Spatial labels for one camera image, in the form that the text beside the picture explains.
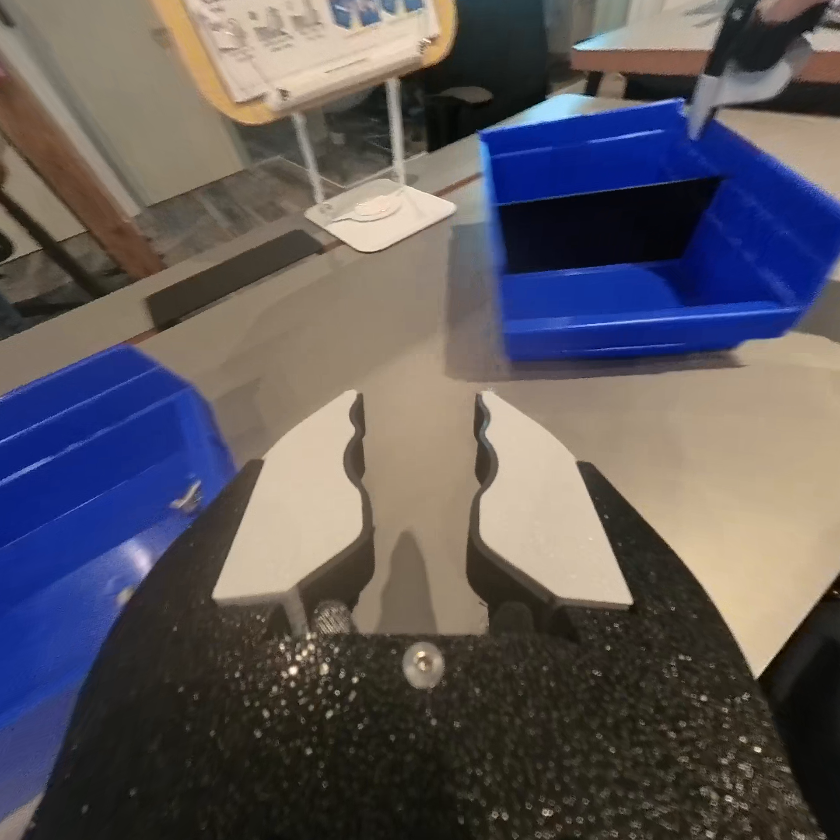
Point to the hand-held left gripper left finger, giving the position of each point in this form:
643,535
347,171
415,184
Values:
295,512

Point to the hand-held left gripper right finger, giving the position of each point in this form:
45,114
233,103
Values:
544,525

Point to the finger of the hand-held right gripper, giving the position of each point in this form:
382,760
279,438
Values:
703,108
764,75

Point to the blue bin with black divider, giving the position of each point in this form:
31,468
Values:
623,315

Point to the blue plastic bin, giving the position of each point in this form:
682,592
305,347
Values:
79,459

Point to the dark office chair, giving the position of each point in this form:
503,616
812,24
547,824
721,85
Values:
485,65

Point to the black rubber mat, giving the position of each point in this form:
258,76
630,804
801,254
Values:
229,279

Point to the black tripod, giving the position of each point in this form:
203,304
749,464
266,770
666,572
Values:
52,253

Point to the instruction sign on acrylic stand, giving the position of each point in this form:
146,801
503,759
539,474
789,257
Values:
328,39

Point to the wooden post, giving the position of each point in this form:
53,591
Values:
79,170

